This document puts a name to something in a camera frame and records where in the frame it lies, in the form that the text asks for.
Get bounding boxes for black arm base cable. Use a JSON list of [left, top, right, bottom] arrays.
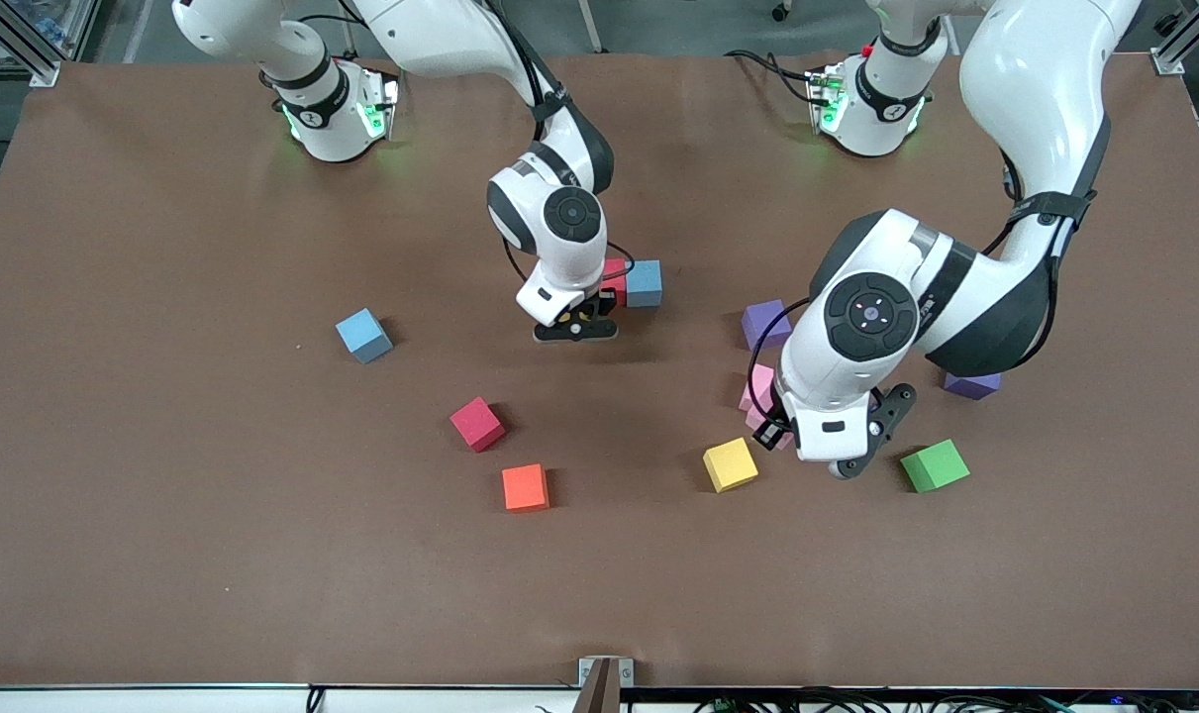
[[724, 48, 820, 105], [297, 14, 414, 76]]

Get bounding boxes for purple foam cube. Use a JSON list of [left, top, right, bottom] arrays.
[[944, 370, 1003, 401], [741, 299, 794, 353]]

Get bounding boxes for orange foam cube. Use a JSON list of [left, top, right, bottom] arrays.
[[501, 462, 550, 513]]

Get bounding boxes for black right arm base cable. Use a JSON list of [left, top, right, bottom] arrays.
[[297, 14, 414, 76]]

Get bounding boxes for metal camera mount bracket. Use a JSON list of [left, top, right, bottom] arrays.
[[572, 656, 635, 713]]

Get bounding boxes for aluminium frame post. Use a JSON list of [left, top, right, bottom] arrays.
[[1150, 0, 1199, 76], [56, 0, 102, 62], [0, 0, 62, 88]]

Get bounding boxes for yellow foam cube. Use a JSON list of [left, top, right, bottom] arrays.
[[702, 437, 759, 494]]

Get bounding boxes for green foam cube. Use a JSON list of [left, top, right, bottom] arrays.
[[900, 439, 971, 494]]

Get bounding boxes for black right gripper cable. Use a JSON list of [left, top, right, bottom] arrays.
[[503, 233, 639, 294]]

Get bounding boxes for brown table mat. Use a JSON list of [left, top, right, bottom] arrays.
[[0, 51, 1199, 691]]

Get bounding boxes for blue foam cube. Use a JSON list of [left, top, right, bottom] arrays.
[[335, 307, 395, 365], [626, 259, 663, 310]]

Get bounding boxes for black left arm base cable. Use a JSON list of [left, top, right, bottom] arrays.
[[724, 48, 820, 105]]

